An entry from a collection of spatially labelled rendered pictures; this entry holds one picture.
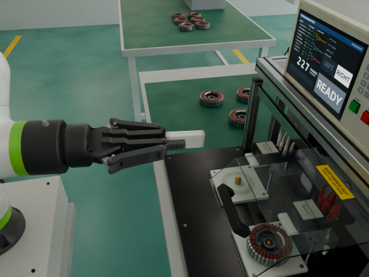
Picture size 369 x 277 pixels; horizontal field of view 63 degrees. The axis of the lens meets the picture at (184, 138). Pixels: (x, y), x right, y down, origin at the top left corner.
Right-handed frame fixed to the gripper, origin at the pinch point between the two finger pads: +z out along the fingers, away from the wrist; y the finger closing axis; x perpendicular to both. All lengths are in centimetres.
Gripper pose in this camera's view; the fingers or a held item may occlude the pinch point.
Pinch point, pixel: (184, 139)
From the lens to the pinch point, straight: 54.5
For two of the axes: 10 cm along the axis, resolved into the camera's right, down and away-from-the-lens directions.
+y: 1.5, 6.2, -7.7
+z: 9.9, -0.5, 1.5
